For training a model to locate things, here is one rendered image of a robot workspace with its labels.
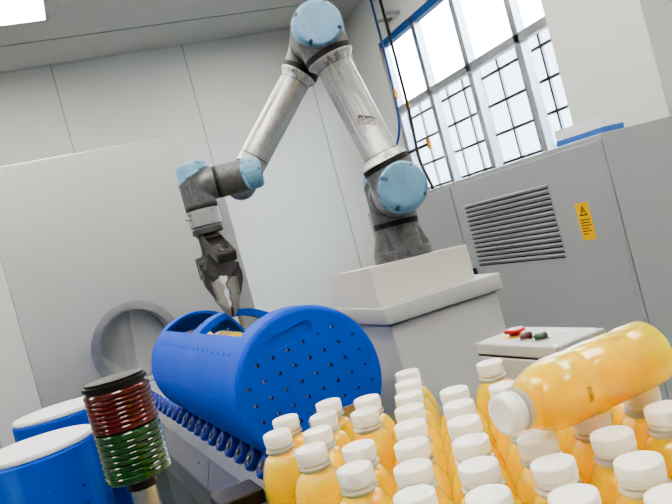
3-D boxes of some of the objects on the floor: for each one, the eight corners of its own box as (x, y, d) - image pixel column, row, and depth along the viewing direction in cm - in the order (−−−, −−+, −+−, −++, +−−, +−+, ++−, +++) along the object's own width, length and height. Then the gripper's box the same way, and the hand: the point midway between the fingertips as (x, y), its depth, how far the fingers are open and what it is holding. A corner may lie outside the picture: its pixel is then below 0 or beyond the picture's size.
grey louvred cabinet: (490, 400, 472) (435, 192, 469) (795, 472, 271) (701, 108, 268) (421, 427, 453) (363, 211, 450) (693, 526, 252) (591, 135, 249)
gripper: (220, 226, 169) (243, 311, 169) (183, 235, 165) (207, 322, 165) (229, 221, 161) (254, 310, 161) (191, 230, 157) (216, 322, 157)
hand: (232, 311), depth 161 cm, fingers closed, pressing on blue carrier
